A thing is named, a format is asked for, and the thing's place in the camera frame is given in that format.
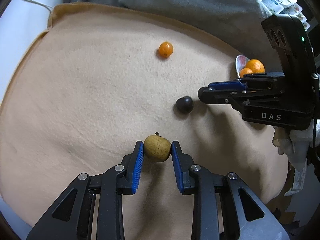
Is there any grey cushion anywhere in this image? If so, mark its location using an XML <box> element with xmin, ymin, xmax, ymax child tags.
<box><xmin>70</xmin><ymin>0</ymin><xmax>280</xmax><ymax>65</ymax></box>

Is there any white gloved right hand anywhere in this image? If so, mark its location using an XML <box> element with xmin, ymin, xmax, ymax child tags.
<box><xmin>272</xmin><ymin>120</ymin><xmax>319</xmax><ymax>197</ymax></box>

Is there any small orange kumquat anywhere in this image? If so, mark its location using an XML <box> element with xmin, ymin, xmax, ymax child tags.
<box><xmin>158</xmin><ymin>41</ymin><xmax>174</xmax><ymax>59</ymax></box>

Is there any floral white plate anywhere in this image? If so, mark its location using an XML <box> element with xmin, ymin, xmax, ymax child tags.
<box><xmin>235</xmin><ymin>55</ymin><xmax>249</xmax><ymax>78</ymax></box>

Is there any white cable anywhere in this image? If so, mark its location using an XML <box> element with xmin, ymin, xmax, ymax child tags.
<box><xmin>16</xmin><ymin>0</ymin><xmax>54</xmax><ymax>13</ymax></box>

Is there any large orange with stem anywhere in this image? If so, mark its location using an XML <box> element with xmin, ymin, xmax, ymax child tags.
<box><xmin>245</xmin><ymin>59</ymin><xmax>265</xmax><ymax>73</ymax></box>

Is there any tan blanket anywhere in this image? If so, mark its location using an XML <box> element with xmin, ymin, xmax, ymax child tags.
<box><xmin>1</xmin><ymin>3</ymin><xmax>288</xmax><ymax>225</ymax></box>

